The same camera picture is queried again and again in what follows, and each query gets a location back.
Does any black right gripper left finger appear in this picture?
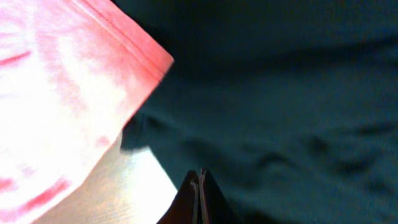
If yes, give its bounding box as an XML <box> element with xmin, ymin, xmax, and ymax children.
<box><xmin>157</xmin><ymin>170</ymin><xmax>199</xmax><ymax>224</ymax></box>

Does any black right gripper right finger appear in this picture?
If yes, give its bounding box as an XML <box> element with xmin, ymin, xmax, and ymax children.
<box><xmin>199</xmin><ymin>169</ymin><xmax>241</xmax><ymax>224</ymax></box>

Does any red orange t-shirt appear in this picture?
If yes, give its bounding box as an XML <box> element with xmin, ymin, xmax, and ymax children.
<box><xmin>1</xmin><ymin>0</ymin><xmax>173</xmax><ymax>223</ymax></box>

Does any black garment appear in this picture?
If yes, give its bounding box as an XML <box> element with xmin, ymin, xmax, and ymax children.
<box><xmin>117</xmin><ymin>0</ymin><xmax>397</xmax><ymax>223</ymax></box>

